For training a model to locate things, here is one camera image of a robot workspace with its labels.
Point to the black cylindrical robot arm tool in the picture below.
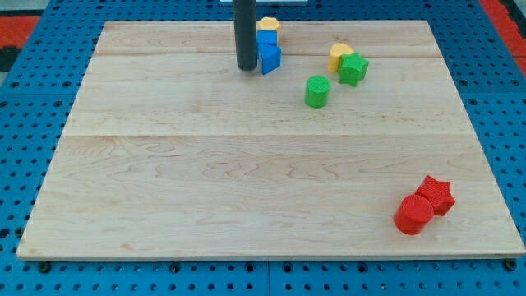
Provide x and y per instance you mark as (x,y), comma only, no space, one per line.
(244,20)

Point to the green star block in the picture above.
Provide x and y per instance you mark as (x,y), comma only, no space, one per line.
(352,69)

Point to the red star block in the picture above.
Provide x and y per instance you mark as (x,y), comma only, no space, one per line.
(438,193)

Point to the green cylinder block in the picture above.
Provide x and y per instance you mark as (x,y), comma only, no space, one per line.
(317,91)

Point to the light wooden board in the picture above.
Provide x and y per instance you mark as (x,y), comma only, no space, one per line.
(171,153)

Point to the blue triangle block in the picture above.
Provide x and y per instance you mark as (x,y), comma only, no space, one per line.
(269,57)

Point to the blue cube block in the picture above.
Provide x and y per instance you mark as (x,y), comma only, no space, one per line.
(269,37)

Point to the yellow heart block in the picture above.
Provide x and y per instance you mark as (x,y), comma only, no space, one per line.
(337,50)

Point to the yellow hexagon block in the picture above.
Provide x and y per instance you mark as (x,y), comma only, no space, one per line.
(270,23)

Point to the red cylinder block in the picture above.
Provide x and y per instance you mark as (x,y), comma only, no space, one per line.
(413,214)

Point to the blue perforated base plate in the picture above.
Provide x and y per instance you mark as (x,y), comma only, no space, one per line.
(41,86)

